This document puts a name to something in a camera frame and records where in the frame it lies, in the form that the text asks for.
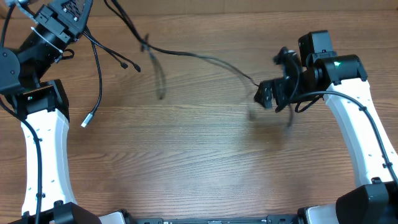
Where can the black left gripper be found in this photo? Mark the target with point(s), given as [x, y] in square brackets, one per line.
[50, 20]

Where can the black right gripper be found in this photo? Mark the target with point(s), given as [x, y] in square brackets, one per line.
[264, 92]

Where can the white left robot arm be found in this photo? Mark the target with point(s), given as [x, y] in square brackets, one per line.
[43, 109]

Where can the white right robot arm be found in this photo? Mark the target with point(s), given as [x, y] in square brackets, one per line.
[316, 72]

